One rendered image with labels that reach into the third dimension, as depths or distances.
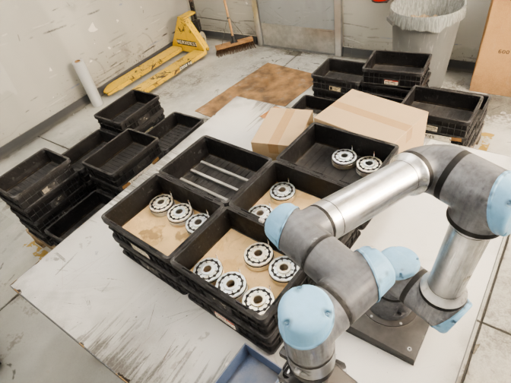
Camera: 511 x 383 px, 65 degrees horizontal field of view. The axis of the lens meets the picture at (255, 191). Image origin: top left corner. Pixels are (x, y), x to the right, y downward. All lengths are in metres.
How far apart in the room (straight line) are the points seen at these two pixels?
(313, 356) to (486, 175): 0.49
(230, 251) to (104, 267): 0.58
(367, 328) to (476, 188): 0.64
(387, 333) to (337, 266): 0.76
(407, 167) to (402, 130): 0.96
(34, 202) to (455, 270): 2.31
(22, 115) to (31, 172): 1.55
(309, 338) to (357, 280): 0.11
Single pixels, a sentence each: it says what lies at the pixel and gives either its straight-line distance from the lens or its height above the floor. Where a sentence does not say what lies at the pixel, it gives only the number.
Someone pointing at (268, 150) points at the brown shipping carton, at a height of 0.82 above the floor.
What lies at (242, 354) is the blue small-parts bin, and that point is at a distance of 1.34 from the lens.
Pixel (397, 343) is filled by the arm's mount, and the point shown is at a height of 0.74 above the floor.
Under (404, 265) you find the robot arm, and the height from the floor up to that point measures 0.98.
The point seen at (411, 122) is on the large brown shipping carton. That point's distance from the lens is 1.85.
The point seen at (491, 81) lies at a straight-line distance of 3.90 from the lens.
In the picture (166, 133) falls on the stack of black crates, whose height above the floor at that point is 0.38.
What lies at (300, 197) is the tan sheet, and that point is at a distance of 1.58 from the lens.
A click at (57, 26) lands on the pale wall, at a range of 4.56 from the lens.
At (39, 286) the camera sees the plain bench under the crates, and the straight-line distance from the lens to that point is 1.88.
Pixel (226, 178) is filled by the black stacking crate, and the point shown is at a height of 0.83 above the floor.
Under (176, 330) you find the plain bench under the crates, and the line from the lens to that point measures 1.48.
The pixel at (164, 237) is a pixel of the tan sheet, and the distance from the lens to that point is 1.58.
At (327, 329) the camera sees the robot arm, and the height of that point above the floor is 1.44.
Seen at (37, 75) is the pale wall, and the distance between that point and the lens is 4.49.
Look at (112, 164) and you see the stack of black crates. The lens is 2.71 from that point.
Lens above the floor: 1.93
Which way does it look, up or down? 42 degrees down
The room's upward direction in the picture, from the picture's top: 12 degrees counter-clockwise
